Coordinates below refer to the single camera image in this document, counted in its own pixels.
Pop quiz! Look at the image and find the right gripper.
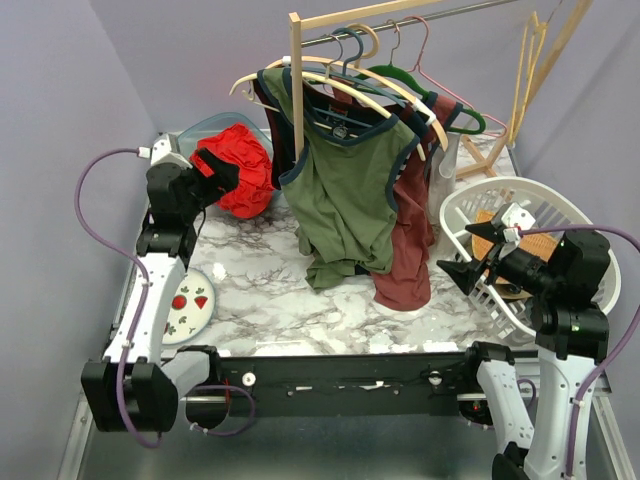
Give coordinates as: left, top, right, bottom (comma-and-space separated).
437, 218, 561, 294

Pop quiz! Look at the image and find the red tank top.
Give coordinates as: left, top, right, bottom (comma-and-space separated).
191, 123, 274, 219

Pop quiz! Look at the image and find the yellow hanger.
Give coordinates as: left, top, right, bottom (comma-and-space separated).
507, 12, 548, 145

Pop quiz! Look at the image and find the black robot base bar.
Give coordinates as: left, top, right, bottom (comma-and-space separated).
184, 344, 541, 431

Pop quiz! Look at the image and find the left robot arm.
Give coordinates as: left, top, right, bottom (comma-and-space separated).
81, 148, 240, 448

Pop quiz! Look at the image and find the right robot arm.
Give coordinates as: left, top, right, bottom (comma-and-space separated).
437, 220, 611, 479

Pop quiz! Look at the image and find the dark maroon tank top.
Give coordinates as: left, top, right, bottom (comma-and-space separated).
252, 80, 295, 190

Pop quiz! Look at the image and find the green tank top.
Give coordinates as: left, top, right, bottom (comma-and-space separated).
256, 68, 419, 290

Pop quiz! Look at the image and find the blue plastic hanger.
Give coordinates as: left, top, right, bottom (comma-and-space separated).
282, 27, 416, 129

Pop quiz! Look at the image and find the cream wooden hanger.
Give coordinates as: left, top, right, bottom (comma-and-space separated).
228, 23, 450, 161

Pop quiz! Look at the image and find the green velvet hanger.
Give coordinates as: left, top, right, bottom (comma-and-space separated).
369, 65, 486, 135

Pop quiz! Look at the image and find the blue plastic tub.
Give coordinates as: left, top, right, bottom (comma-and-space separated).
177, 112, 273, 160

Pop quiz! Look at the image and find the white laundry basket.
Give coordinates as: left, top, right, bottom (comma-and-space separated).
438, 176, 622, 346

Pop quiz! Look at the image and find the white translucent garment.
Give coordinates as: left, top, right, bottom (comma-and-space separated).
426, 133, 460, 225

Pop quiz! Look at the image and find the watermelon pattern plate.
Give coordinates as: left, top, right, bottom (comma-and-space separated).
162, 268, 216, 347

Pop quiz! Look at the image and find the wooden clothes rack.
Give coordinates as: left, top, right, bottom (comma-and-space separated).
289, 0, 592, 179

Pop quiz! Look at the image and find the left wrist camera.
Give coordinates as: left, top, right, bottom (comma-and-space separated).
137, 133, 192, 169

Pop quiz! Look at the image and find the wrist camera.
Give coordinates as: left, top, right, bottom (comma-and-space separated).
491, 202, 536, 243
137, 133, 192, 169

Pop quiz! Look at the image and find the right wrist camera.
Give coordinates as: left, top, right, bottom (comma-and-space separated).
491, 202, 536, 243

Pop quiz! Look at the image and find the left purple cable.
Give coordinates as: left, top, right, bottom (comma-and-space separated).
73, 147, 164, 449

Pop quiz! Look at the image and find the purple cable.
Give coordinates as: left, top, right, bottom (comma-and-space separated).
73, 147, 164, 449
517, 223, 640, 476

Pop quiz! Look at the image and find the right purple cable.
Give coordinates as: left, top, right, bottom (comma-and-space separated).
517, 223, 640, 476

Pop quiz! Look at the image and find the pink wire hanger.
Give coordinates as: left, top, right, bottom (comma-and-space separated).
405, 15, 507, 138

